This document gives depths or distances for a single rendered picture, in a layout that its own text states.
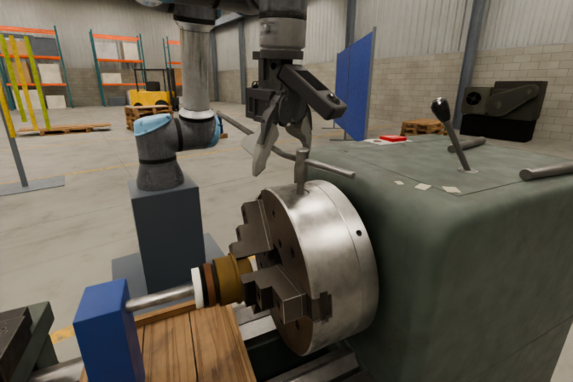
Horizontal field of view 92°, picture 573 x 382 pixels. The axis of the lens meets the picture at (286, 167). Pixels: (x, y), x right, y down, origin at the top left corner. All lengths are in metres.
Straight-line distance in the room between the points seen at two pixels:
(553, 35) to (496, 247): 9.98
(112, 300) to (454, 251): 0.52
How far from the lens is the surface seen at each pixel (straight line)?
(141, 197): 0.95
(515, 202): 0.58
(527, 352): 0.95
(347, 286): 0.48
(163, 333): 0.78
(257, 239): 0.56
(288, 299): 0.46
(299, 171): 0.48
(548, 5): 10.62
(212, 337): 0.75
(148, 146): 0.96
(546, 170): 0.72
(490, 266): 0.59
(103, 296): 0.56
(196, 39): 0.92
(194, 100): 0.95
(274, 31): 0.46
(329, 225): 0.47
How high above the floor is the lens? 1.43
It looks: 17 degrees down
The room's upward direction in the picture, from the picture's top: straight up
